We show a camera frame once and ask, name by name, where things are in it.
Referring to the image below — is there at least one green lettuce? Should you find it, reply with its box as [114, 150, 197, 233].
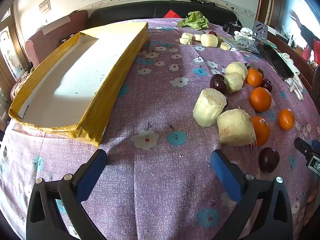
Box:
[178, 11, 209, 30]

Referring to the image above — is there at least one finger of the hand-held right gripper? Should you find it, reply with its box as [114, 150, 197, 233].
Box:
[294, 137, 316, 161]

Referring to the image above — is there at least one wall plaque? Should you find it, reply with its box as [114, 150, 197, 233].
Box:
[39, 0, 51, 14]

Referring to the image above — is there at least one white glove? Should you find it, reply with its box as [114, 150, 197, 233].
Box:
[277, 52, 304, 100]

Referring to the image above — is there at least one black smartphone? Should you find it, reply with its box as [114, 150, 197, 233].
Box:
[257, 44, 295, 80]

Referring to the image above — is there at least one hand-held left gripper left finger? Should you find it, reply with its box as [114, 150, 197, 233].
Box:
[26, 149, 108, 240]

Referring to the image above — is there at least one purple floral tablecloth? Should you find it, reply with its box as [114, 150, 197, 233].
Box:
[0, 17, 318, 240]

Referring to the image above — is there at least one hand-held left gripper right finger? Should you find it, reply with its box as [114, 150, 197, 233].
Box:
[210, 149, 293, 240]

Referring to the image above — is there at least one wooden side table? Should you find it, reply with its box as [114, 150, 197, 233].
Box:
[269, 34, 320, 93]

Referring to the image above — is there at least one pink armchair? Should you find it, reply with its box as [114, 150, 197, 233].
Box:
[25, 10, 89, 68]

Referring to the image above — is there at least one black binder clip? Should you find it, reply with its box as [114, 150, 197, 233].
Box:
[222, 21, 242, 33]

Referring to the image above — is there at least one orange mandarin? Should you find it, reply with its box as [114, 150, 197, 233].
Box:
[250, 87, 272, 112]
[251, 116, 271, 147]
[246, 68, 264, 87]
[278, 108, 295, 131]

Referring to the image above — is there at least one white cloth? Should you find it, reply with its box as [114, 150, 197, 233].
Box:
[234, 27, 254, 39]

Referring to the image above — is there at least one yellow taped shallow tray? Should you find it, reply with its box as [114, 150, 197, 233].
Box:
[9, 22, 149, 147]

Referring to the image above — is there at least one wooden glass door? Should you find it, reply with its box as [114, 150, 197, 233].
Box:
[0, 7, 30, 105]

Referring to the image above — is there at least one grey metal bracket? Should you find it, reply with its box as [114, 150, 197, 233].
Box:
[252, 20, 268, 42]

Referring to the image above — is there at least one black leather sofa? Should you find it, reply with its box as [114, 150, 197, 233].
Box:
[89, 0, 243, 27]

